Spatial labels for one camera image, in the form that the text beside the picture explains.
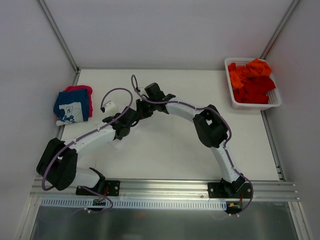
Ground white t-shirt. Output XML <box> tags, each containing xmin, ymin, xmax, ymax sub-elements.
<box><xmin>108</xmin><ymin>125</ymin><xmax>140</xmax><ymax>150</ymax></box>

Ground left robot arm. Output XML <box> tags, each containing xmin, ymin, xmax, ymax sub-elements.
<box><xmin>36</xmin><ymin>107</ymin><xmax>141</xmax><ymax>195</ymax></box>

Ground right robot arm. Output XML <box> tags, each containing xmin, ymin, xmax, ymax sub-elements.
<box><xmin>135</xmin><ymin>82</ymin><xmax>246</xmax><ymax>198</ymax></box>

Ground folded blue printed t-shirt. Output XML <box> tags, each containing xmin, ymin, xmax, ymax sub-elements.
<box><xmin>53</xmin><ymin>92</ymin><xmax>87</xmax><ymax>126</ymax></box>

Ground red t-shirt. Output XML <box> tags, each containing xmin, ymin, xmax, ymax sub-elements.
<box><xmin>233</xmin><ymin>76</ymin><xmax>276</xmax><ymax>104</ymax></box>

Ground orange t-shirt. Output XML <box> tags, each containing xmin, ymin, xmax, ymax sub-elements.
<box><xmin>227</xmin><ymin>58</ymin><xmax>272</xmax><ymax>89</ymax></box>

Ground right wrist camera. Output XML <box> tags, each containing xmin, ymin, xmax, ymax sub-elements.
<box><xmin>138</xmin><ymin>87</ymin><xmax>149</xmax><ymax>99</ymax></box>

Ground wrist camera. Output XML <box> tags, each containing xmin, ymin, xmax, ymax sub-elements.
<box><xmin>138</xmin><ymin>87</ymin><xmax>149</xmax><ymax>99</ymax></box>
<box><xmin>100</xmin><ymin>101</ymin><xmax>119</xmax><ymax>116</ymax></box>

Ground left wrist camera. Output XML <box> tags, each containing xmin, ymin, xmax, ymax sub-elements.
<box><xmin>100</xmin><ymin>101</ymin><xmax>119</xmax><ymax>116</ymax></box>

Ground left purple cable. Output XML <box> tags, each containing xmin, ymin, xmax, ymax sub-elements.
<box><xmin>37</xmin><ymin>87</ymin><xmax>134</xmax><ymax>224</ymax></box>

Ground purple cable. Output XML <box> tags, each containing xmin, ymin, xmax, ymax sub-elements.
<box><xmin>37</xmin><ymin>87</ymin><xmax>134</xmax><ymax>224</ymax></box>
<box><xmin>130</xmin><ymin>74</ymin><xmax>255</xmax><ymax>217</ymax></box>

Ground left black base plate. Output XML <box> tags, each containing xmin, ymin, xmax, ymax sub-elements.
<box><xmin>75</xmin><ymin>180</ymin><xmax>121</xmax><ymax>197</ymax></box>

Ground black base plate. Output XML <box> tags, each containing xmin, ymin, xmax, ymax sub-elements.
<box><xmin>207</xmin><ymin>182</ymin><xmax>253</xmax><ymax>199</ymax></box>
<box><xmin>75</xmin><ymin>180</ymin><xmax>121</xmax><ymax>197</ymax></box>

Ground aluminium mounting rail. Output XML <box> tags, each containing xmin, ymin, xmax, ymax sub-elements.
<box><xmin>29</xmin><ymin>175</ymin><xmax>300</xmax><ymax>202</ymax></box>

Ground left aluminium frame post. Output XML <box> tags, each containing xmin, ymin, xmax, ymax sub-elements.
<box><xmin>36</xmin><ymin>0</ymin><xmax>80</xmax><ymax>73</ymax></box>

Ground aluminium frame post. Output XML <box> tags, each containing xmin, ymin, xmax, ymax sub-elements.
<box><xmin>260</xmin><ymin>0</ymin><xmax>302</xmax><ymax>60</ymax></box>
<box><xmin>36</xmin><ymin>0</ymin><xmax>80</xmax><ymax>73</ymax></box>

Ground white slotted cable duct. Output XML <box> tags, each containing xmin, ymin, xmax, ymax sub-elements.
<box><xmin>41</xmin><ymin>197</ymin><xmax>227</xmax><ymax>211</ymax></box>

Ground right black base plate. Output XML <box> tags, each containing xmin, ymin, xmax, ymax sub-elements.
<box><xmin>207</xmin><ymin>182</ymin><xmax>253</xmax><ymax>199</ymax></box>

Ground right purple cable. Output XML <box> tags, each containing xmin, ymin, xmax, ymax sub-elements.
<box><xmin>130</xmin><ymin>74</ymin><xmax>255</xmax><ymax>217</ymax></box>

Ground right aluminium frame post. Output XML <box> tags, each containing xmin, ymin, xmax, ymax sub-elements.
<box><xmin>260</xmin><ymin>0</ymin><xmax>302</xmax><ymax>60</ymax></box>

